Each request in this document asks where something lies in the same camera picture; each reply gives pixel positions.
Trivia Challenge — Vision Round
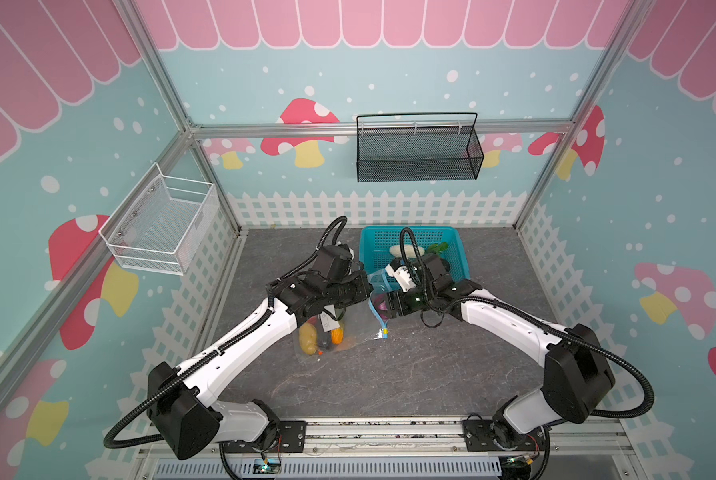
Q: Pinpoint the white radish toy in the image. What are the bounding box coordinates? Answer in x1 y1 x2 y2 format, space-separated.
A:
389 244 416 258

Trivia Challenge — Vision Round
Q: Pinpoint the purple onion toy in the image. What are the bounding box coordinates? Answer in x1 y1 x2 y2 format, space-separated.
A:
371 293 391 321

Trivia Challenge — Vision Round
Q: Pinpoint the teal plastic basket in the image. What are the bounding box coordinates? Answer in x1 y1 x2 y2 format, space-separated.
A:
359 225 470 282

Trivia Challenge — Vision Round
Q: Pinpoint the clear zip top bag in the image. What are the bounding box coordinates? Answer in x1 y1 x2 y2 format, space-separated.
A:
294 270 391 363

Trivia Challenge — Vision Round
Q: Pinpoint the yellow potato toy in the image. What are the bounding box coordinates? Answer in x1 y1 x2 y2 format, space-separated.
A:
298 323 318 356

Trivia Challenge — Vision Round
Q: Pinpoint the orange carrot toy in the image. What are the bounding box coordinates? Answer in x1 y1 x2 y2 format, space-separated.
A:
330 327 345 345

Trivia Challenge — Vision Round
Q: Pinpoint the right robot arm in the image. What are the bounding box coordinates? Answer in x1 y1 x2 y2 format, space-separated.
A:
377 253 655 450

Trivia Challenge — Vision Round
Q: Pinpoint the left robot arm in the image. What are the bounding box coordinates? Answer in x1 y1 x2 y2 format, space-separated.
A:
103 243 372 460

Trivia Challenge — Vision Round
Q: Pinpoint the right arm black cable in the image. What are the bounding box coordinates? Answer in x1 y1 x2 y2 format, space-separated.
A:
398 226 655 420

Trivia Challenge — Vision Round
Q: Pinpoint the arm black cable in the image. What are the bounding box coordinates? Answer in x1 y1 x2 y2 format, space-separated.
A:
102 215 349 450
398 226 655 420

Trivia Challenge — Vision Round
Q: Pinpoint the black mesh wall basket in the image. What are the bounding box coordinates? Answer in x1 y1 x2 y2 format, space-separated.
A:
355 112 485 183

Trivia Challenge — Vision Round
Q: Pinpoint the aluminium front rail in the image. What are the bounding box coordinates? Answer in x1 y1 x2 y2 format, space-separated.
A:
138 413 635 460

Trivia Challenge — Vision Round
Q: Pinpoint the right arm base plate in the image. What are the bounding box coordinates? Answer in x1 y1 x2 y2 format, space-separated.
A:
462 417 547 452

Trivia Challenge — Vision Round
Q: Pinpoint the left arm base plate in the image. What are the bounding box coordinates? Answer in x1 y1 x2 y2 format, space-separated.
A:
223 421 308 455

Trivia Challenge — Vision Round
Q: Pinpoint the white wire wall basket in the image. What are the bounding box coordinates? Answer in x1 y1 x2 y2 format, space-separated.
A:
99 164 220 276

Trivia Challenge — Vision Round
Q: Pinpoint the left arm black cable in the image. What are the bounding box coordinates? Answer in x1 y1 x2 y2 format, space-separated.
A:
102 215 349 450

